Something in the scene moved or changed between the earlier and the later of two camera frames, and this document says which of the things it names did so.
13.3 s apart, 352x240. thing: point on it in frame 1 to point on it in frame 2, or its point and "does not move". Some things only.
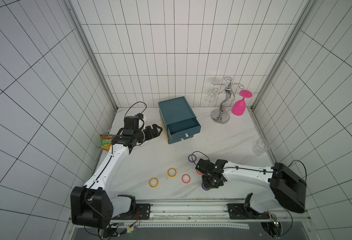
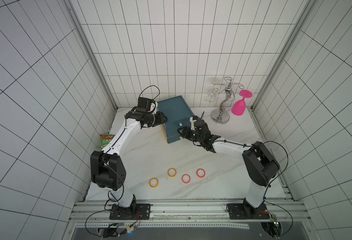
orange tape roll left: (153, 182) does not move
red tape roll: (182, 178) does not move
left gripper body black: (147, 131) to (158, 118)
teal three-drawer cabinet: (178, 118) does not move
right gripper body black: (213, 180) to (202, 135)
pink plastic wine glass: (239, 106) does not move
